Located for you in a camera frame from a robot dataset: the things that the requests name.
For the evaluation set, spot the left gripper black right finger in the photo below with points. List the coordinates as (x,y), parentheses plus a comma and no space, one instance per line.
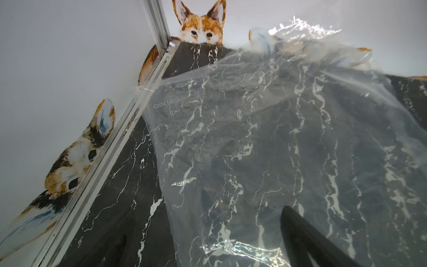
(304,243)

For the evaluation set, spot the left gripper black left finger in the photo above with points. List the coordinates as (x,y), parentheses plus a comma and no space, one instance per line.
(109,255)

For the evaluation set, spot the clear plastic vacuum bag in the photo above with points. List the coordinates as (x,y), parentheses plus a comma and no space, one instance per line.
(295,123)

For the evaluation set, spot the aluminium frame rail left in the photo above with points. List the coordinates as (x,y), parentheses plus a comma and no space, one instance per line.
(70,220)

